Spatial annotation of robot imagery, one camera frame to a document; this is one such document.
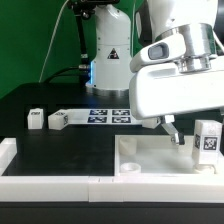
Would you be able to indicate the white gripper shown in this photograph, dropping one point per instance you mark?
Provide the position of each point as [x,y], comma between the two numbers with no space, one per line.
[158,88]

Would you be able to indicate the white square tabletop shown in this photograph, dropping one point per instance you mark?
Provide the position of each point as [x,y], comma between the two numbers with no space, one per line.
[157,155]

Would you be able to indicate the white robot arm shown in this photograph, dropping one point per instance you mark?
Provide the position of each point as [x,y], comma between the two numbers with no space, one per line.
[159,19]

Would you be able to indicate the white U-shaped fence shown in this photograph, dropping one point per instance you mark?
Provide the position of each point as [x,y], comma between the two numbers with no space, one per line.
[196,188]

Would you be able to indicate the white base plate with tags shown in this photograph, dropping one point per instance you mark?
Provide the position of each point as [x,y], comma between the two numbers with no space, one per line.
[98,116]

